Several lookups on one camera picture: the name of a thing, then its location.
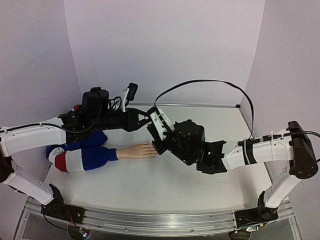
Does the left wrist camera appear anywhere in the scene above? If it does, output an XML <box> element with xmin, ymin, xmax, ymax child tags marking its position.
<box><xmin>121</xmin><ymin>82</ymin><xmax>138</xmax><ymax>112</ymax></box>

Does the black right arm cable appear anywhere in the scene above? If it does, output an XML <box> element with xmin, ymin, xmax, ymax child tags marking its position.
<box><xmin>154</xmin><ymin>79</ymin><xmax>320</xmax><ymax>163</ymax></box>

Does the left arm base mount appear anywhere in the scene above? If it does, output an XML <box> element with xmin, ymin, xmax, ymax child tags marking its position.
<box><xmin>41</xmin><ymin>183</ymin><xmax>85</xmax><ymax>224</ymax></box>

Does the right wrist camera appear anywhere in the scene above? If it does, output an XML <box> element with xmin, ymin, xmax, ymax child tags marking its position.
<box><xmin>147</xmin><ymin>106</ymin><xmax>175</xmax><ymax>140</ymax></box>

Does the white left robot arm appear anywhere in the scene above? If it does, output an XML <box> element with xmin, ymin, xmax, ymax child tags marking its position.
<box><xmin>0</xmin><ymin>87</ymin><xmax>157</xmax><ymax>219</ymax></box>

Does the aluminium table frame rail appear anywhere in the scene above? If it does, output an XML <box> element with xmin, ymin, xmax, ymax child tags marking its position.
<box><xmin>14</xmin><ymin>199</ymin><xmax>301</xmax><ymax>240</ymax></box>

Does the mannequin hand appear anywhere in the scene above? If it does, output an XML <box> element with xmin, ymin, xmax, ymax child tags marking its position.
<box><xmin>116</xmin><ymin>142</ymin><xmax>158</xmax><ymax>160</ymax></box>

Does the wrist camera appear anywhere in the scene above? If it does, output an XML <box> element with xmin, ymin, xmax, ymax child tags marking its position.
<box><xmin>121</xmin><ymin>82</ymin><xmax>138</xmax><ymax>112</ymax></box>
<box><xmin>147</xmin><ymin>106</ymin><xmax>175</xmax><ymax>140</ymax></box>

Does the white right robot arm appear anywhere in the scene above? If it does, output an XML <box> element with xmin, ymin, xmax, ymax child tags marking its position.
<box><xmin>147</xmin><ymin>119</ymin><xmax>319</xmax><ymax>209</ymax></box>

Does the blue white red sleeve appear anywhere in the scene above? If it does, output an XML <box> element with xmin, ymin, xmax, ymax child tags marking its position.
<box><xmin>45</xmin><ymin>131</ymin><xmax>118</xmax><ymax>173</ymax></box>

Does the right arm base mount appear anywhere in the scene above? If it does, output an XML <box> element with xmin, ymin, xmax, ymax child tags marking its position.
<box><xmin>234</xmin><ymin>191</ymin><xmax>278</xmax><ymax>230</ymax></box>

